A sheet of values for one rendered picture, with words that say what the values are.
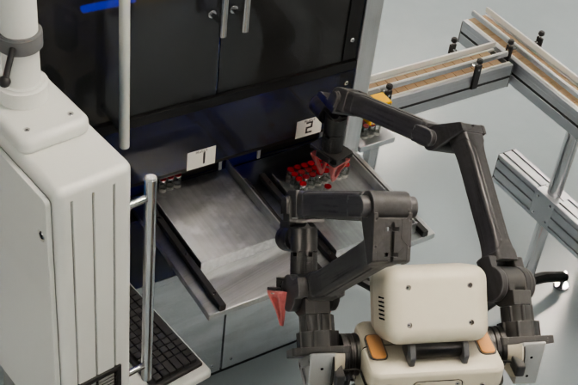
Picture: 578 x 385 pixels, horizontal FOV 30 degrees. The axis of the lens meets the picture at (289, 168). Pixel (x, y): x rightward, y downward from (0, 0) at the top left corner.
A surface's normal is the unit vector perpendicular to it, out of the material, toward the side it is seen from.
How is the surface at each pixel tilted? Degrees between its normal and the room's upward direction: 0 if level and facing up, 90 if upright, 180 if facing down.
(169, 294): 90
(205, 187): 0
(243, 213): 0
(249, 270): 0
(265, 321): 90
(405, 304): 48
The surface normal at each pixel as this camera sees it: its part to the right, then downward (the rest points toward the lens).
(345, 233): 0.10, -0.77
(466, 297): 0.18, -0.05
